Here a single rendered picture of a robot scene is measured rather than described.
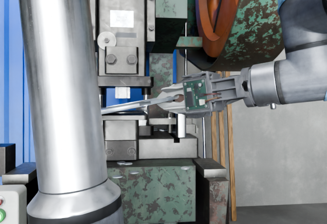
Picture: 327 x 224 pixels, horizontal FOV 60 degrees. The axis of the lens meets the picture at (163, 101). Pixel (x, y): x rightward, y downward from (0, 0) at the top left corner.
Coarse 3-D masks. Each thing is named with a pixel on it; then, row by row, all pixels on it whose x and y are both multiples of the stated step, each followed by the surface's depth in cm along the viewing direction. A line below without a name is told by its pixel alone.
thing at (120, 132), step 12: (108, 120) 77; (120, 120) 78; (132, 120) 78; (108, 132) 77; (120, 132) 78; (132, 132) 78; (108, 144) 77; (120, 144) 78; (132, 144) 78; (108, 156) 77; (120, 156) 77; (132, 156) 78
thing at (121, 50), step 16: (112, 0) 87; (128, 0) 87; (144, 0) 88; (112, 16) 87; (128, 16) 87; (144, 16) 88; (112, 32) 87; (128, 32) 87; (144, 32) 88; (112, 48) 84; (128, 48) 84; (144, 48) 88; (112, 64) 84; (128, 64) 84; (144, 64) 88
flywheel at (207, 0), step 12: (204, 0) 127; (216, 0) 118; (228, 0) 99; (204, 12) 126; (216, 12) 113; (228, 12) 99; (204, 24) 122; (228, 24) 99; (204, 36) 117; (216, 36) 111; (204, 48) 117; (216, 48) 101
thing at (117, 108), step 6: (174, 96) 62; (132, 102) 83; (138, 102) 65; (144, 102) 67; (150, 102) 66; (156, 102) 57; (108, 108) 63; (114, 108) 54; (120, 108) 54; (126, 108) 54; (132, 108) 55
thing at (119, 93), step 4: (116, 88) 93; (120, 88) 93; (124, 88) 93; (128, 88) 94; (116, 92) 93; (120, 92) 93; (124, 92) 93; (128, 92) 94; (116, 96) 93; (120, 96) 93; (124, 96) 93; (128, 96) 94
